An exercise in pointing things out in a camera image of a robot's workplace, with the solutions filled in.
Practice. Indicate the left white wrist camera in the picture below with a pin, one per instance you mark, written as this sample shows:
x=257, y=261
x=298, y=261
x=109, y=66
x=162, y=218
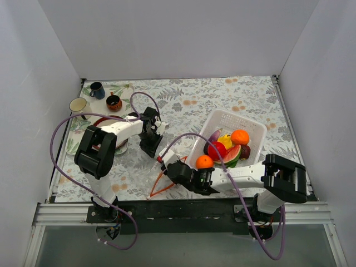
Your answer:
x=161, y=127

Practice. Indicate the yellow fake lemon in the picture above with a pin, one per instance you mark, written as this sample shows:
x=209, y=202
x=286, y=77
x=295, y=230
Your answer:
x=226, y=141

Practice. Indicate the fake watermelon slice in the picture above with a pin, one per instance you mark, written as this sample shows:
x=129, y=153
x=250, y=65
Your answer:
x=229, y=155

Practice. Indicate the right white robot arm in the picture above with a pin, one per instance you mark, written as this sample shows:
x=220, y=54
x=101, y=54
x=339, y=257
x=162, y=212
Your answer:
x=283, y=180

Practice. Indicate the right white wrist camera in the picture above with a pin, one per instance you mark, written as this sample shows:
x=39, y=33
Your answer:
x=166, y=157

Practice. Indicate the orange fake mandarin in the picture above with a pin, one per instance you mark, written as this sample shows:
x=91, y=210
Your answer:
x=240, y=137

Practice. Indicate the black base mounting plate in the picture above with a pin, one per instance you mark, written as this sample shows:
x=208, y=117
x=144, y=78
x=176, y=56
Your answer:
x=187, y=216

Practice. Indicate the white perforated plastic basket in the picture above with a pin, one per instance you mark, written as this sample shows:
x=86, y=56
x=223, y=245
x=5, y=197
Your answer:
x=239, y=119

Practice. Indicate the floral patterned tablecloth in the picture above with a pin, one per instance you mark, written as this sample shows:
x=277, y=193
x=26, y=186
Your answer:
x=186, y=103

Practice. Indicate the brown orange small cup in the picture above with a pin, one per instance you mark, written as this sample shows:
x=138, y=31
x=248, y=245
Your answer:
x=113, y=102

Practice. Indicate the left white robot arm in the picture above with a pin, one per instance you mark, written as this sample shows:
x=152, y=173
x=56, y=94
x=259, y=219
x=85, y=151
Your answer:
x=96, y=152

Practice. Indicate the aluminium frame rail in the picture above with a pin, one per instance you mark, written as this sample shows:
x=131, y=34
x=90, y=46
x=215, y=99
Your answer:
x=309, y=213

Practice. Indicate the cream enamel mug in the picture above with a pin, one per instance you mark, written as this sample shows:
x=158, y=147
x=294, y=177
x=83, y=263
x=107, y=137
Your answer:
x=80, y=106

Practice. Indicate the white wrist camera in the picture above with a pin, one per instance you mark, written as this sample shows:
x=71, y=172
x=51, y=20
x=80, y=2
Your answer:
x=166, y=157
x=161, y=127

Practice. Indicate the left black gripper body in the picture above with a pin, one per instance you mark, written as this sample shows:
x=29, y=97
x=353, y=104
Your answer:
x=150, y=139

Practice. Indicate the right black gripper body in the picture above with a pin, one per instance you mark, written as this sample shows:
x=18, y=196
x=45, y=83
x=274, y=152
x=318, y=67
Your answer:
x=172, y=172

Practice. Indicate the clear zip top bag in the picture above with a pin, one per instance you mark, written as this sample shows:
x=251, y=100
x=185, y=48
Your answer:
x=143, y=180

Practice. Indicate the dark blue mug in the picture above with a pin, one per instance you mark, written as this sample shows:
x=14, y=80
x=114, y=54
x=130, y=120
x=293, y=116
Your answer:
x=97, y=91

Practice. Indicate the leaf patterned serving tray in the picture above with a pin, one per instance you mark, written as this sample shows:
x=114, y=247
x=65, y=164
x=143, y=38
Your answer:
x=78, y=126

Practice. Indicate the red fake apple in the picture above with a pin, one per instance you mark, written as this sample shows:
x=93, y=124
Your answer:
x=216, y=151

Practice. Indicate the purple fake eggplant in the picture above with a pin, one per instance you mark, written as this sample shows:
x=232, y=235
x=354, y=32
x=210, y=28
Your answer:
x=214, y=137

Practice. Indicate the red rimmed plate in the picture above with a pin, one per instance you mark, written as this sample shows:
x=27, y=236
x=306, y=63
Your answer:
x=106, y=122

